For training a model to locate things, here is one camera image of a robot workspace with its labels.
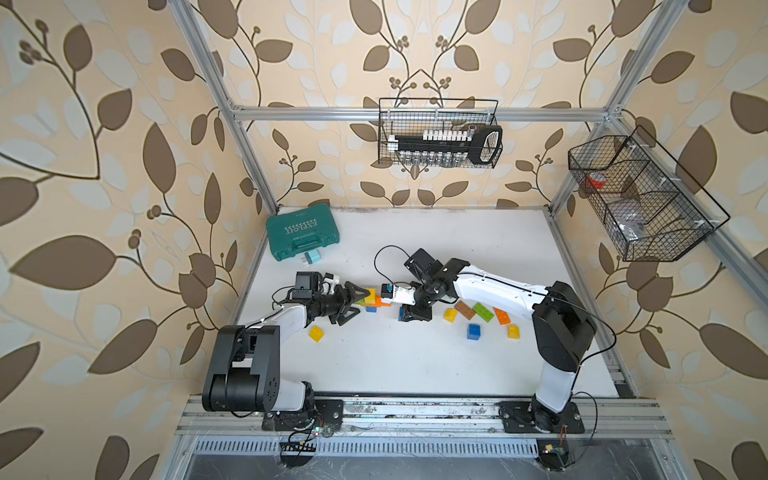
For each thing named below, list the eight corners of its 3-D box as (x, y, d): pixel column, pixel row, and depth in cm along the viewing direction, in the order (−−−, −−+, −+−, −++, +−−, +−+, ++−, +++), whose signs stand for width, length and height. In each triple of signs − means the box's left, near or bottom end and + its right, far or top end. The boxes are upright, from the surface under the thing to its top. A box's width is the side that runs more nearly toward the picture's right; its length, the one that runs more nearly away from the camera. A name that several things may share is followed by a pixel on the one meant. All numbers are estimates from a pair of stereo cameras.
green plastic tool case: (274, 262, 106) (270, 254, 102) (269, 225, 117) (265, 217, 114) (342, 243, 112) (340, 235, 108) (330, 210, 123) (328, 201, 119)
